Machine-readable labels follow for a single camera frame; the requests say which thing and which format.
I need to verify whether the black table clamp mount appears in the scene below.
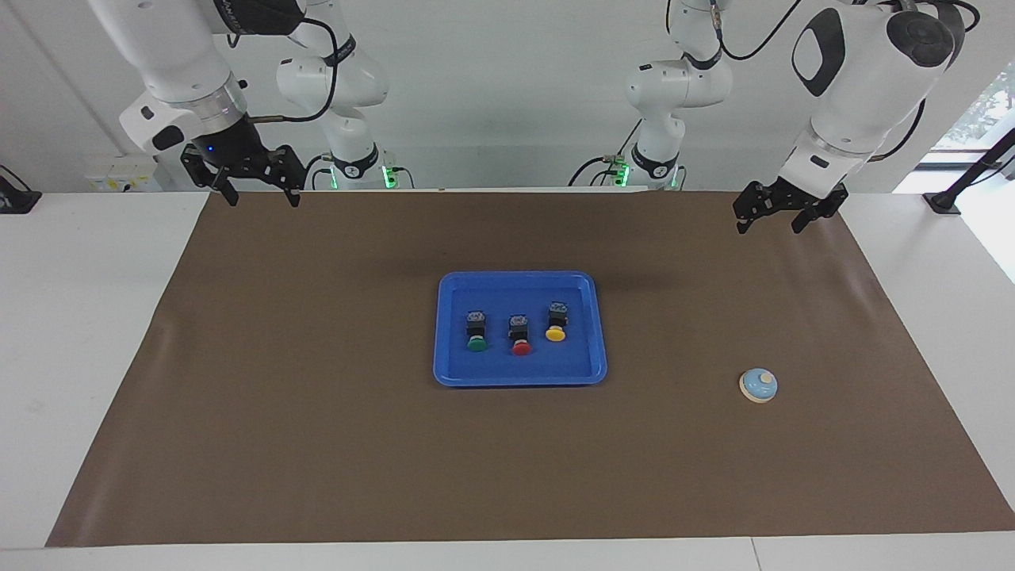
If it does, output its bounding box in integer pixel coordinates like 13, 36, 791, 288
0, 164, 42, 215

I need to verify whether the black base power cable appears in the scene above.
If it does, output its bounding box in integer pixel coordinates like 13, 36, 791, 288
568, 119, 643, 188
301, 153, 415, 192

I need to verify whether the white wall socket box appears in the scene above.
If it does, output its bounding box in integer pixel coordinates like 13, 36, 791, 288
85, 154, 185, 194

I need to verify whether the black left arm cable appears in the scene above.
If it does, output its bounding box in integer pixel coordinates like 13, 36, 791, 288
665, 0, 979, 163

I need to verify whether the brown table mat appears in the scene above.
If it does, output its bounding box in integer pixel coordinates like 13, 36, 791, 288
45, 190, 1015, 548

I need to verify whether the light blue desk bell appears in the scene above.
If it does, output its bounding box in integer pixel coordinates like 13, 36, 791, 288
738, 367, 779, 404

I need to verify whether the blue plastic tray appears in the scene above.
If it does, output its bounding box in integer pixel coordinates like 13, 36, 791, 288
433, 270, 608, 388

